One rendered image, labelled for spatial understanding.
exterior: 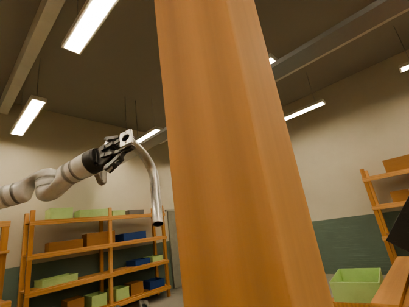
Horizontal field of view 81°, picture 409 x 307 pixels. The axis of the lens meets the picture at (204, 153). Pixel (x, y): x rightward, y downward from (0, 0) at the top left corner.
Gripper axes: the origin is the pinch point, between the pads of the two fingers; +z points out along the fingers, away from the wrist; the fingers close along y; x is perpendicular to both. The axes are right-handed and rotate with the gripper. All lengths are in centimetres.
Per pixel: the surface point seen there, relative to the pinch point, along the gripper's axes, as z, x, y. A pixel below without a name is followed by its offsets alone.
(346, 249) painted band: 139, 633, 40
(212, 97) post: 31, -32, -36
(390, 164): 276, 490, 136
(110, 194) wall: -334, 394, 304
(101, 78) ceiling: -173, 174, 408
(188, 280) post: 23, -27, -48
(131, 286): -331, 456, 89
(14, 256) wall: -443, 262, 160
